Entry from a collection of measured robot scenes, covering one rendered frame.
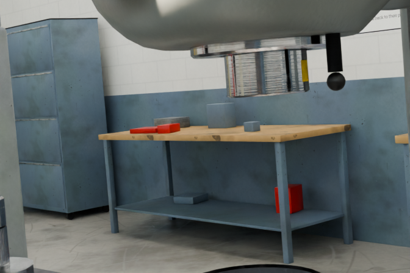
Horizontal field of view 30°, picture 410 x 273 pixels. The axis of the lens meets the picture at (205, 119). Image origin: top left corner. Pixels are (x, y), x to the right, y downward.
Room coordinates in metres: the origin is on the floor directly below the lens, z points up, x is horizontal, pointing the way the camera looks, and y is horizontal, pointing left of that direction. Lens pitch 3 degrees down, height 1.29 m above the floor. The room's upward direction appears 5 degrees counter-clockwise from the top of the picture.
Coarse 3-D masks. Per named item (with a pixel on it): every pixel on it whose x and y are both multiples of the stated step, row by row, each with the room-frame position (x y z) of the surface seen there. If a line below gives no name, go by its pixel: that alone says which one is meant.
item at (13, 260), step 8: (16, 264) 0.72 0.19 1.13; (24, 264) 0.71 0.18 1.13; (32, 264) 0.71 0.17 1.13; (0, 272) 0.69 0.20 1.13; (8, 272) 0.69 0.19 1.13; (16, 272) 0.69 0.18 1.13; (24, 272) 0.69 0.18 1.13; (32, 272) 0.71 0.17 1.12; (40, 272) 0.73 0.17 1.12; (48, 272) 0.73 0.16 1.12; (56, 272) 0.73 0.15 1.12
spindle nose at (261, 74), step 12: (228, 60) 0.43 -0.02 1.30; (240, 60) 0.42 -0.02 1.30; (252, 60) 0.42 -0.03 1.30; (264, 60) 0.42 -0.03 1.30; (276, 60) 0.42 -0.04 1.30; (288, 60) 0.42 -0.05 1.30; (300, 60) 0.42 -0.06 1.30; (228, 72) 0.43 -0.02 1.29; (240, 72) 0.42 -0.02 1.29; (252, 72) 0.42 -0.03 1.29; (264, 72) 0.42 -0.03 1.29; (276, 72) 0.42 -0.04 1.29; (288, 72) 0.42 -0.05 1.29; (300, 72) 0.42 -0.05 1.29; (228, 84) 0.43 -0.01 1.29; (240, 84) 0.42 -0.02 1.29; (252, 84) 0.42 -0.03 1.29; (264, 84) 0.42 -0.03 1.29; (276, 84) 0.42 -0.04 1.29; (288, 84) 0.42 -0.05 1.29; (300, 84) 0.42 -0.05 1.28; (228, 96) 0.44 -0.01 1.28; (240, 96) 0.42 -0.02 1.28; (252, 96) 0.42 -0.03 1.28
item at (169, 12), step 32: (96, 0) 0.41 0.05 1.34; (128, 0) 0.38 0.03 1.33; (160, 0) 0.37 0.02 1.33; (192, 0) 0.36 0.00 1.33; (224, 0) 0.36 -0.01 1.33; (256, 0) 0.36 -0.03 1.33; (288, 0) 0.36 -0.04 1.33; (320, 0) 0.37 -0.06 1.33; (352, 0) 0.39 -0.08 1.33; (384, 0) 0.41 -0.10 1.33; (128, 32) 0.40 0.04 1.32; (160, 32) 0.38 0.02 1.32; (192, 32) 0.38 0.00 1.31; (224, 32) 0.37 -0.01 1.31; (256, 32) 0.37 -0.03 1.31; (288, 32) 0.38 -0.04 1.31; (320, 32) 0.39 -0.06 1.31; (352, 32) 0.41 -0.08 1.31
